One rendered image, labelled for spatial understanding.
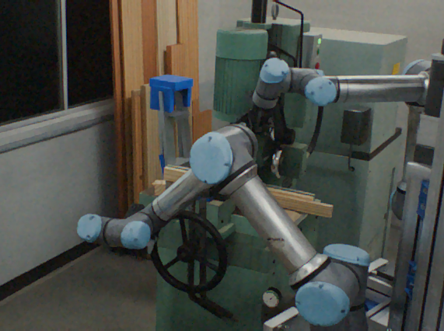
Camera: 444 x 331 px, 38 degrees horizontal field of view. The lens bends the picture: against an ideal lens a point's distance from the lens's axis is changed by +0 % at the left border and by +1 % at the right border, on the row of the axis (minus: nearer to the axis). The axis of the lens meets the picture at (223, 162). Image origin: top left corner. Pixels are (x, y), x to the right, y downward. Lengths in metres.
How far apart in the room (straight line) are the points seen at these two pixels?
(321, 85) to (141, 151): 2.07
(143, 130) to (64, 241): 0.77
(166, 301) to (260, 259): 0.45
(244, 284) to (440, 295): 0.80
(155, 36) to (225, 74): 1.79
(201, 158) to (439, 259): 0.64
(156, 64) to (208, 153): 2.49
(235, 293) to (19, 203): 1.49
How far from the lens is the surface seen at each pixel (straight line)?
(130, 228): 1.78
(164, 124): 3.16
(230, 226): 2.21
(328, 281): 1.54
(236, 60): 2.19
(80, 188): 3.81
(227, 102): 2.23
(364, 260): 1.66
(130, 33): 3.71
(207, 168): 1.54
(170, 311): 2.52
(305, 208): 2.29
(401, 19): 4.43
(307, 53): 2.47
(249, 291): 2.32
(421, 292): 1.77
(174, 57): 3.99
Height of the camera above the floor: 1.74
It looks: 18 degrees down
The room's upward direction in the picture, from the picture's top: 3 degrees clockwise
